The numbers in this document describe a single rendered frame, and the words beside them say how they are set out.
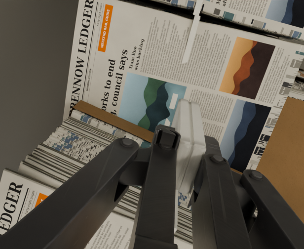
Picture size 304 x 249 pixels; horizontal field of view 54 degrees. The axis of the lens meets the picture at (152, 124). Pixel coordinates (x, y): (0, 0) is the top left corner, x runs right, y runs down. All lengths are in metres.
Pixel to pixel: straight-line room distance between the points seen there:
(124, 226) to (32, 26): 1.23
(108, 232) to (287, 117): 0.58
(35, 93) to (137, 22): 1.10
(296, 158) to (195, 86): 0.44
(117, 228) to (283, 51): 0.37
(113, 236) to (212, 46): 0.32
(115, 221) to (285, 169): 0.62
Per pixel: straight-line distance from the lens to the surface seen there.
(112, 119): 0.52
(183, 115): 0.18
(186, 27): 0.51
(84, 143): 0.43
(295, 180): 0.91
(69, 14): 1.41
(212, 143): 0.18
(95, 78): 0.53
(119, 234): 0.36
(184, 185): 0.16
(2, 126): 1.70
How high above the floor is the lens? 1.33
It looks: 67 degrees down
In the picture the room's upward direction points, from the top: 166 degrees counter-clockwise
